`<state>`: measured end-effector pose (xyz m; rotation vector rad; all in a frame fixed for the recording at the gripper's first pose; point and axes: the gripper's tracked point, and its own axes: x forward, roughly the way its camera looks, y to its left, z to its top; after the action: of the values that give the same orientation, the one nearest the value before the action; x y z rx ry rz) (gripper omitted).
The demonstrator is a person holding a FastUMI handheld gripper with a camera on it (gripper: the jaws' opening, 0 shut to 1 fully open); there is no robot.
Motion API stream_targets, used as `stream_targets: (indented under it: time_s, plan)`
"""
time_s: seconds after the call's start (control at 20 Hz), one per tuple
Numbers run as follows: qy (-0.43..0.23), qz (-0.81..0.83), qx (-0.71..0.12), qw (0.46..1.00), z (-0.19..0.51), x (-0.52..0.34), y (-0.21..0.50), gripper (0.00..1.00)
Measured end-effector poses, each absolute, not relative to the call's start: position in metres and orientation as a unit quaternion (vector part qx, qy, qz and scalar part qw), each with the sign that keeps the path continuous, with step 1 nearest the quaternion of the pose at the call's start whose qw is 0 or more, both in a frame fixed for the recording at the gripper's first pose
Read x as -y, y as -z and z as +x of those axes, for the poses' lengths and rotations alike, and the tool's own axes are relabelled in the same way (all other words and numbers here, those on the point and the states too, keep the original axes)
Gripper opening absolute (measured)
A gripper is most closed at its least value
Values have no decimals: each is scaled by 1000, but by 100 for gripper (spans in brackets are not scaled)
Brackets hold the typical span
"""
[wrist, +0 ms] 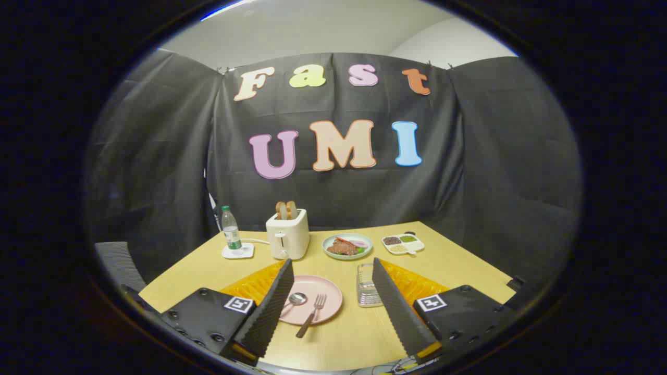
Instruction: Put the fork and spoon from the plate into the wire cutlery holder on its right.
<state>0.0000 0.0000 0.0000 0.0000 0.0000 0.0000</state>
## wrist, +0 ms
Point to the pink round plate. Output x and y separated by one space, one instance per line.
323 286

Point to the brown meat slices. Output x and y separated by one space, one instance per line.
340 248

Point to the pale green food plate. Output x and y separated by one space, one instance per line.
365 252

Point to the clear plastic water bottle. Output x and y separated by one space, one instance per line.
231 232

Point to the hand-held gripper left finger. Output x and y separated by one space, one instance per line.
273 307

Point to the white square coaster pad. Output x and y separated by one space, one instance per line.
246 253

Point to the black backdrop cloth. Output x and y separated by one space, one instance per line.
469 156

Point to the grey mesh chair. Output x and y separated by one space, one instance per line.
120 263

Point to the cream white toaster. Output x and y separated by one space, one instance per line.
293 237

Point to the pink onion slice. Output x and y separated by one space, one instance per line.
359 243

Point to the white divided bean tray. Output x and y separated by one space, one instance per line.
404 243

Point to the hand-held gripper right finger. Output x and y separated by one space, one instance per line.
398 307

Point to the dark chair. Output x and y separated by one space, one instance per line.
516 283

